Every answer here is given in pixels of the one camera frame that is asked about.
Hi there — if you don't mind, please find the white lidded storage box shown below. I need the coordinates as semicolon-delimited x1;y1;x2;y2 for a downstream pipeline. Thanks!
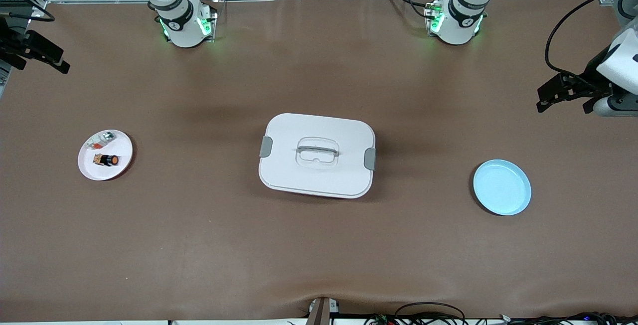
258;113;376;199

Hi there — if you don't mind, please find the light blue round plate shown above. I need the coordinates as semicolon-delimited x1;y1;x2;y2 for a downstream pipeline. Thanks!
473;160;532;216

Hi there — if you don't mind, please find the pink round plate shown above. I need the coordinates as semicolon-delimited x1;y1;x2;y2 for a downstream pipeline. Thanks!
78;130;134;181

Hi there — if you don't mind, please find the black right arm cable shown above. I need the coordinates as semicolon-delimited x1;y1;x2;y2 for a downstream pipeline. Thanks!
0;0;54;21

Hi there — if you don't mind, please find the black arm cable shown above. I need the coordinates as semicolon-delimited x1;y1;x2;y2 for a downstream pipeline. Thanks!
545;0;638;86
0;0;54;21

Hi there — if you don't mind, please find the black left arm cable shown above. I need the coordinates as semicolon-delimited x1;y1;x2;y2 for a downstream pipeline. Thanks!
545;0;638;86

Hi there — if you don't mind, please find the black left base cable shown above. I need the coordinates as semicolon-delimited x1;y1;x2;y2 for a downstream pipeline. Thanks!
382;0;439;19

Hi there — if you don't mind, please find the black cable bundle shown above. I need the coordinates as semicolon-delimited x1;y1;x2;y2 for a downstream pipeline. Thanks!
366;302;638;325

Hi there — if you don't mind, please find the brown camera mount post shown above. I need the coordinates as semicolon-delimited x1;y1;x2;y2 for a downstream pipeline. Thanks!
307;297;340;325

